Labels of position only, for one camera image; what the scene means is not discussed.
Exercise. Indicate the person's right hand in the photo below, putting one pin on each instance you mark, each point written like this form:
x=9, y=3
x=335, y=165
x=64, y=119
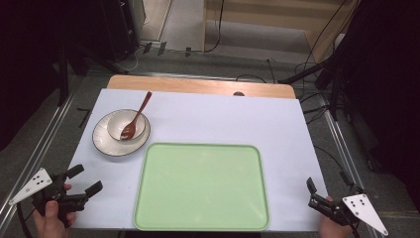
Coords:
x=332, y=229

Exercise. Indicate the black floor tape mark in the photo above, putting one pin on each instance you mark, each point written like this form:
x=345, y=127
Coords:
x=84, y=117

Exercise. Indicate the white table cover sheet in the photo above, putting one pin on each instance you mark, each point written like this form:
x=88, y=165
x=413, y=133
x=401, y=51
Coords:
x=214, y=119

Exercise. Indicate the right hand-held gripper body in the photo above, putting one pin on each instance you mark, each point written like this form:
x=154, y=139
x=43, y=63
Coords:
x=361, y=210

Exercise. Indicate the black cabinet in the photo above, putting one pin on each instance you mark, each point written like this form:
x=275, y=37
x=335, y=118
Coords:
x=115, y=26

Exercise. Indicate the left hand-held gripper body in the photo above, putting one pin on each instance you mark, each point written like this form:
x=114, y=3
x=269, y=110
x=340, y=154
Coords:
x=49, y=191

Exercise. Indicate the light green tray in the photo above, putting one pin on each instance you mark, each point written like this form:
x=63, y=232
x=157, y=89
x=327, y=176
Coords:
x=201, y=185

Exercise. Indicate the metal frame rail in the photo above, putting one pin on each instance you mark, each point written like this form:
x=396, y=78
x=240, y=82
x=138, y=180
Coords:
x=342, y=148
x=185, y=76
x=48, y=132

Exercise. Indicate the white plate with dark rim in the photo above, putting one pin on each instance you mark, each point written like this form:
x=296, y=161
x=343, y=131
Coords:
x=103, y=142

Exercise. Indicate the brown wooden spoon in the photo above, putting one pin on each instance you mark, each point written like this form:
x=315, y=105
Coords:
x=128, y=130

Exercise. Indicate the white bowl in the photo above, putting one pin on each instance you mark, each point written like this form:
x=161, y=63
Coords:
x=118, y=121

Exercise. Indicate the wooden step platform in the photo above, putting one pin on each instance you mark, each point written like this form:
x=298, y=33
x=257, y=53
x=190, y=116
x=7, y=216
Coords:
x=264, y=10

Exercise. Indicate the black stand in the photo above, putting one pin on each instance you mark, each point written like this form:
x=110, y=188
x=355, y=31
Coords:
x=303, y=73
x=63, y=76

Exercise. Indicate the person's left hand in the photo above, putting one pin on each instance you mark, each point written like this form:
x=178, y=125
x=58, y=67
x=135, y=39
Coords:
x=52, y=218

